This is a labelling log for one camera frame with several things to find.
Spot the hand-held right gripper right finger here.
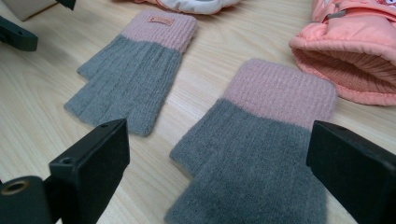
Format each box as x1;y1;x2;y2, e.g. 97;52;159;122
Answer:
305;120;396;224

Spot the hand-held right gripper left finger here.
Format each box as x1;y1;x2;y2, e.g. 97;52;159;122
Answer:
49;118;131;224

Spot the pink padded glove grey palm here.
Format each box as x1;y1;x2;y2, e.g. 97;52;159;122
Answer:
132;0;243;16

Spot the grey pink knit glove with patch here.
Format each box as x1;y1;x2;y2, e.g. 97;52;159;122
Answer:
64;8;198;137

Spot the pink padded glove with strap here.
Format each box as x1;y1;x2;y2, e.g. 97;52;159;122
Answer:
288;0;396;106

